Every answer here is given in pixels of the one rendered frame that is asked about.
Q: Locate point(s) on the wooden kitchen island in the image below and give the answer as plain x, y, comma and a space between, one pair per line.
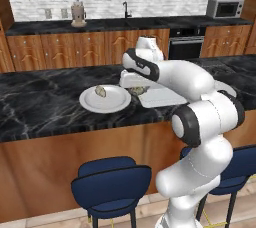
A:
50, 168

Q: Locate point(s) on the grey microwave oven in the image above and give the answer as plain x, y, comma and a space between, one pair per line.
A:
224, 8

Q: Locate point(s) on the black oven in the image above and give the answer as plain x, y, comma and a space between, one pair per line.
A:
186, 43

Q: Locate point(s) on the blue bar stool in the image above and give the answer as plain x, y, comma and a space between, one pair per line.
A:
111, 182
240, 165

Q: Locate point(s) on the wooden lower cupboards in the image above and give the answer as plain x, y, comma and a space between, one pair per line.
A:
66, 50
226, 40

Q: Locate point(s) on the black sink tap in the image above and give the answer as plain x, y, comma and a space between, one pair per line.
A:
126, 9

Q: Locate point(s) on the white round plate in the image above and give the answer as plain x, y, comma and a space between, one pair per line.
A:
110, 103

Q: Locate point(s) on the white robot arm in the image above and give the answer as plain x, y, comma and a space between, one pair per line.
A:
200, 82

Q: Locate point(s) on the pale dumpling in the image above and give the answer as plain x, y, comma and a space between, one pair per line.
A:
137, 90
100, 91

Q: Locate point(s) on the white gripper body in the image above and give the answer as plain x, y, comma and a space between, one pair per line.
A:
132, 80

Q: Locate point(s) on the grey wall socket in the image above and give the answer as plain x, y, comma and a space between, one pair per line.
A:
64, 13
48, 13

